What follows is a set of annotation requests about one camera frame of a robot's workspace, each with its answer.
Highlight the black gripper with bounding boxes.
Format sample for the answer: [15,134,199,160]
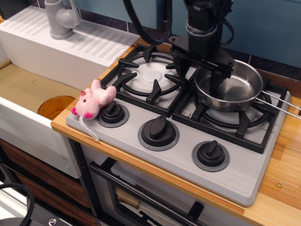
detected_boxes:
[169,36,236,94]

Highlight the stainless steel pan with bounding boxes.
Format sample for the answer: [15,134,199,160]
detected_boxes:
[194,60,300,119]

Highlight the pink stuffed pig toy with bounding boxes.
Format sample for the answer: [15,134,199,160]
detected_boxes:
[71,79,117,143]

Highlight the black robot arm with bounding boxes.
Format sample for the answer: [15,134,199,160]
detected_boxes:
[169,0,235,93]

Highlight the black middle stove knob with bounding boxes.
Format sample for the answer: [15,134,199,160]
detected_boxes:
[138,116,180,152]

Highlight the black stove knob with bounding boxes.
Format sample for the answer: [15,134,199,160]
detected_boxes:
[192,140,230,172]
[138,116,180,152]
[96,101,129,128]

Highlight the black right stove knob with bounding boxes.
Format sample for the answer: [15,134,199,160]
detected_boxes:
[192,140,230,172]

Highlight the grey toy stove top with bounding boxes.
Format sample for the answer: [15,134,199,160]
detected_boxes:
[65,43,292,207]

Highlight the black left stove knob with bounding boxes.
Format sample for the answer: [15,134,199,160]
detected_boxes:
[96,101,129,128]

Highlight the black left burner grate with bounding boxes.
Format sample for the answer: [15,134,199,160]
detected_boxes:
[100,44,196,117]

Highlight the black burner grate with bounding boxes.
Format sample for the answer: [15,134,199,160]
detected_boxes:
[100,44,196,117]
[172,73,289,153]

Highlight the black right burner grate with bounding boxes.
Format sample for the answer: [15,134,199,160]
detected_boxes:
[172,73,289,153]

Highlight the grey toy faucet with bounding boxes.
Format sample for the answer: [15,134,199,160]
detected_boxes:
[45,0,81,40]

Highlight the white toy sink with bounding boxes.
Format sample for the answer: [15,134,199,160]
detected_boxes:
[0,6,138,178]

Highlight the wooden drawer fronts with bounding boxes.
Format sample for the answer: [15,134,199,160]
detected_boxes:
[0,140,100,226]

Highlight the oven door with handle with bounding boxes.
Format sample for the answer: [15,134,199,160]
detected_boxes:
[88,157,212,226]

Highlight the black braided cable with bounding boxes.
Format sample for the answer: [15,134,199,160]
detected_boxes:
[0,182,36,226]

